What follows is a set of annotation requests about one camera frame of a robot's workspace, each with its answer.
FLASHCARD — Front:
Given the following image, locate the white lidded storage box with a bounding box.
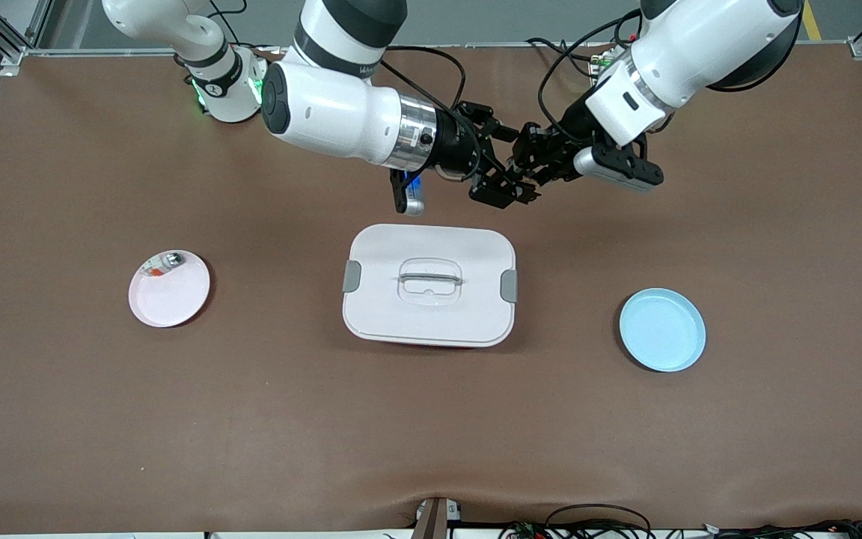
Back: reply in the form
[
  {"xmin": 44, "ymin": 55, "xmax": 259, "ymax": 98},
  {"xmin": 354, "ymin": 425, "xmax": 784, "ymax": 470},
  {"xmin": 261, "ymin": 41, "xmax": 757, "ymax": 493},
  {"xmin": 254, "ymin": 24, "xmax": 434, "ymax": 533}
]
[{"xmin": 342, "ymin": 223, "xmax": 519, "ymax": 348}]

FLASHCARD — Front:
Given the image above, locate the light blue round plate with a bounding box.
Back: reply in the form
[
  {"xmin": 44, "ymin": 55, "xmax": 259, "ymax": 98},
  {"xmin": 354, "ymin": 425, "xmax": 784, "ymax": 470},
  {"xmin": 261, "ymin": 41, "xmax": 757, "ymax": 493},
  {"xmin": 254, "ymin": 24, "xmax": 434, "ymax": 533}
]
[{"xmin": 619, "ymin": 288, "xmax": 706, "ymax": 373}]

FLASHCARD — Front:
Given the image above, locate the brown table mat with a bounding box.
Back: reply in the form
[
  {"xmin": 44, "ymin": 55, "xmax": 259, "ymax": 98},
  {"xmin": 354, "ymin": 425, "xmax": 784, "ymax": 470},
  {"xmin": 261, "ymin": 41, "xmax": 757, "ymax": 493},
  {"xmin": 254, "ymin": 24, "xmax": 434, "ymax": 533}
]
[{"xmin": 0, "ymin": 43, "xmax": 862, "ymax": 536}]

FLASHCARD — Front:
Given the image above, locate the pink round plate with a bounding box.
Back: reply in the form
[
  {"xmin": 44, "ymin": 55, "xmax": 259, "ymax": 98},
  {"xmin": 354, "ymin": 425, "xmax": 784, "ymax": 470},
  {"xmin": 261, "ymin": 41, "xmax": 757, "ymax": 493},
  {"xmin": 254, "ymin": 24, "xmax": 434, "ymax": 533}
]
[{"xmin": 129, "ymin": 250, "xmax": 211, "ymax": 329}]

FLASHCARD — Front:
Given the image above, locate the black base cable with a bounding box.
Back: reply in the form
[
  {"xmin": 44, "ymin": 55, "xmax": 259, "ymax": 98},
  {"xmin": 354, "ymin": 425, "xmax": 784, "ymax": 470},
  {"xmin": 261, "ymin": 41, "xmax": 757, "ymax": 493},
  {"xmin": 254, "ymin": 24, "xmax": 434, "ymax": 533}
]
[
  {"xmin": 207, "ymin": 0, "xmax": 248, "ymax": 46},
  {"xmin": 526, "ymin": 36, "xmax": 604, "ymax": 79}
]

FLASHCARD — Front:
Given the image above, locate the black looped cable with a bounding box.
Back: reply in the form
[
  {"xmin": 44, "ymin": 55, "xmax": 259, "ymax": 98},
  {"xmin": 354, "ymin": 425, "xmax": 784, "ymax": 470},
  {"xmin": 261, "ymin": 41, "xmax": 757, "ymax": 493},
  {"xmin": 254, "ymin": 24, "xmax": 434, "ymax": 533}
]
[{"xmin": 545, "ymin": 504, "xmax": 652, "ymax": 539}]

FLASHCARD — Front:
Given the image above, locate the camera mount post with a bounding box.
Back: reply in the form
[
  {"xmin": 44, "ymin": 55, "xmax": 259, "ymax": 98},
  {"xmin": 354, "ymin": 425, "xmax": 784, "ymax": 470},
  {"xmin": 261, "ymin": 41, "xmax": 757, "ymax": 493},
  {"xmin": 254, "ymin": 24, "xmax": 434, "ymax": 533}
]
[{"xmin": 410, "ymin": 496, "xmax": 462, "ymax": 539}]

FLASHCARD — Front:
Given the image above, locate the black cable bundle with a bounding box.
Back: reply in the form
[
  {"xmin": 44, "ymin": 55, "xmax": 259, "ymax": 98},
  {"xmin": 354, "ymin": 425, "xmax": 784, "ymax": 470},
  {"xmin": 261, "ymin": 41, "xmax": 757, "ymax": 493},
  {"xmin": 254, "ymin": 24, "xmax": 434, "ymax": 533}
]
[{"xmin": 700, "ymin": 520, "xmax": 862, "ymax": 539}]

